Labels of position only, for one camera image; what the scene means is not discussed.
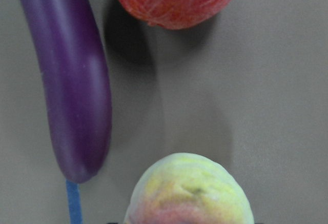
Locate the purple eggplant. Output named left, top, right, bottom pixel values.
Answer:
left=20, top=0, right=112, bottom=184

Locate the yellow pink peach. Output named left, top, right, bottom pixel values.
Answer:
left=124, top=153, right=254, bottom=223

